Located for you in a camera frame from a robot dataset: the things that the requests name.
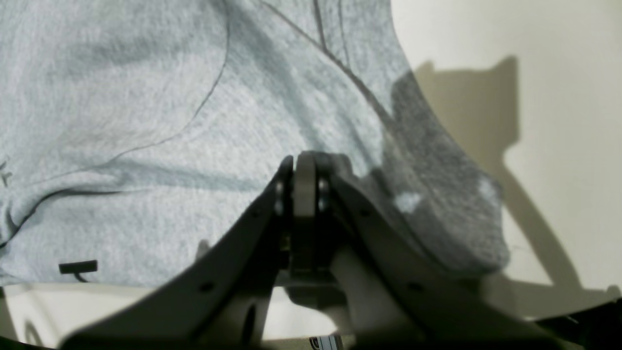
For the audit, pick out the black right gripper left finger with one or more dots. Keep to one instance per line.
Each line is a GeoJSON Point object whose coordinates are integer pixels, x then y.
{"type": "Point", "coordinates": [219, 303]}

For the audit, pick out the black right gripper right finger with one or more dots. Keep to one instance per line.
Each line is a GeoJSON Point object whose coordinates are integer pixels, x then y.
{"type": "Point", "coordinates": [395, 300]}

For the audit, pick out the grey T-shirt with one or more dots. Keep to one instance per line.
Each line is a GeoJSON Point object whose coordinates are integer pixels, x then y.
{"type": "Point", "coordinates": [135, 132]}

